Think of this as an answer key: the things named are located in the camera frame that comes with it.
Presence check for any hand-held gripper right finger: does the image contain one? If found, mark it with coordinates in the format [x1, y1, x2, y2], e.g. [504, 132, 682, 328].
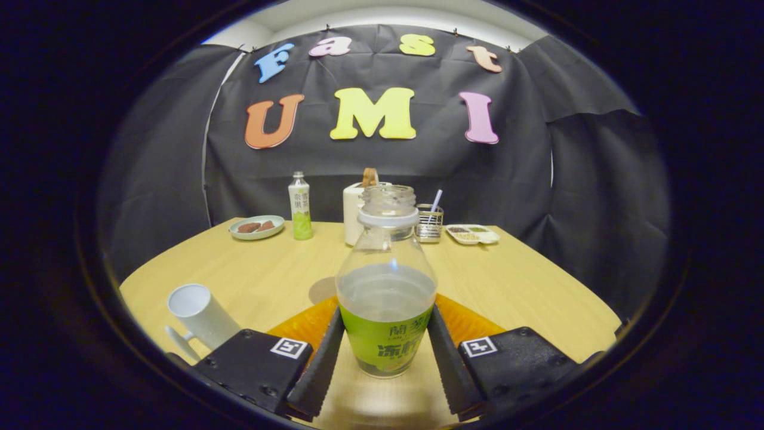
[427, 294, 592, 422]

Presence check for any green label juice bottle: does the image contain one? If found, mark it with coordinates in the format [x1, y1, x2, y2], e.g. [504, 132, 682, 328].
[335, 185, 438, 379]

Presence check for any pale green plate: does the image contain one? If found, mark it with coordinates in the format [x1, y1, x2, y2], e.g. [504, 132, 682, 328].
[229, 215, 285, 241]

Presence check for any white divided dish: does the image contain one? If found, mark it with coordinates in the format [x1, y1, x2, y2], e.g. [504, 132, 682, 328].
[445, 224, 501, 246]

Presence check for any tall green tea bottle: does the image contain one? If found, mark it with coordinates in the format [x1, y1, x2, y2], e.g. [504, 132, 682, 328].
[288, 171, 313, 241]

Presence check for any wire mesh holder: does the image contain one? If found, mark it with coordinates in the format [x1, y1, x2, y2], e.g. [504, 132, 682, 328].
[416, 204, 444, 244]

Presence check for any white toaster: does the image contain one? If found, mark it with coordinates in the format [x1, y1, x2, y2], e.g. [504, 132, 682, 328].
[343, 182, 392, 247]

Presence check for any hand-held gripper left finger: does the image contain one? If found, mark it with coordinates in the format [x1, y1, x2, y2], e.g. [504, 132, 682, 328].
[190, 297, 346, 419]

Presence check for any wooden table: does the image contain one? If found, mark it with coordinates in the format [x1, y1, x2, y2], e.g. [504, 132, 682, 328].
[119, 217, 623, 430]

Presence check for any round brown coaster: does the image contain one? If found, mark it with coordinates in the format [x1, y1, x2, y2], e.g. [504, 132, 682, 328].
[309, 277, 339, 305]

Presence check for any white cup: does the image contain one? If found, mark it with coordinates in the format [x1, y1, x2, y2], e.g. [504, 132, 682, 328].
[165, 284, 241, 364]

